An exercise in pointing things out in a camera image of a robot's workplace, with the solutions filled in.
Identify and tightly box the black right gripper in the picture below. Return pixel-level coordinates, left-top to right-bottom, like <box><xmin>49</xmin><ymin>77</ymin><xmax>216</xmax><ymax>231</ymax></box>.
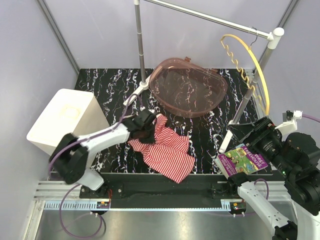
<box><xmin>226</xmin><ymin>114</ymin><xmax>295</xmax><ymax>176</ymax></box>

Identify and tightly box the yellow clothes hanger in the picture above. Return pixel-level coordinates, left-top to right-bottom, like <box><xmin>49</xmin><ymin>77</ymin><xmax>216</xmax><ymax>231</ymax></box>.
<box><xmin>219</xmin><ymin>26</ymin><xmax>272</xmax><ymax>116</ymax></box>

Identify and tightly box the red white striped tank top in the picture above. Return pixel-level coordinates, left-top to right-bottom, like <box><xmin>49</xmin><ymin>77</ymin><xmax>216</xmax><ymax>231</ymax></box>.
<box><xmin>128</xmin><ymin>114</ymin><xmax>195</xmax><ymax>184</ymax></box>

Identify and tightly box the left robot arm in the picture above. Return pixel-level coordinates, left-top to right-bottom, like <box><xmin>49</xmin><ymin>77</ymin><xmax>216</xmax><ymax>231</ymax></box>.
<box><xmin>49</xmin><ymin>109</ymin><xmax>156</xmax><ymax>198</ymax></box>

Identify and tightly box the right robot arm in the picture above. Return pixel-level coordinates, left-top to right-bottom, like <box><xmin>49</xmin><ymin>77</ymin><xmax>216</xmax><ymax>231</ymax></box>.
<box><xmin>227</xmin><ymin>117</ymin><xmax>320</xmax><ymax>240</ymax></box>

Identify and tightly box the purple treehouse book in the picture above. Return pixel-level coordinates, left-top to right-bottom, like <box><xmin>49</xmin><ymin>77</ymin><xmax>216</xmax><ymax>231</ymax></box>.
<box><xmin>214</xmin><ymin>144</ymin><xmax>268</xmax><ymax>179</ymax></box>

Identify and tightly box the translucent pink plastic tub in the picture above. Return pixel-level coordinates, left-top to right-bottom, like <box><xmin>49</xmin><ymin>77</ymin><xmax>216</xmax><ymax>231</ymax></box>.
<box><xmin>149</xmin><ymin>57</ymin><xmax>228</xmax><ymax>118</ymax></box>

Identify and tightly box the white storage box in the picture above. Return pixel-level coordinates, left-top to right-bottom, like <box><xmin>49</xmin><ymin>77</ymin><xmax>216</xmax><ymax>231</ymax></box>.
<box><xmin>26</xmin><ymin>88</ymin><xmax>110</xmax><ymax>155</ymax></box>

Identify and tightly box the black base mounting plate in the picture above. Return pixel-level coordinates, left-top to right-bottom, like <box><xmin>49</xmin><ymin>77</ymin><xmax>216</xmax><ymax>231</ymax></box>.
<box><xmin>79</xmin><ymin>173</ymin><xmax>241</xmax><ymax>210</ymax></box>

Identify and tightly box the white garment rack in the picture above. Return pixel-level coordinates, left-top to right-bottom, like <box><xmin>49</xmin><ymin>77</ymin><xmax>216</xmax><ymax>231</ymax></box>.
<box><xmin>123</xmin><ymin>0</ymin><xmax>285</xmax><ymax>155</ymax></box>

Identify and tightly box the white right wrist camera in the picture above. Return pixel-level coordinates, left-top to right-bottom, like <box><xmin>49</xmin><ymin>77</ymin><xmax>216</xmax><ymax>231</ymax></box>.
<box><xmin>275</xmin><ymin>110</ymin><xmax>303</xmax><ymax>137</ymax></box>

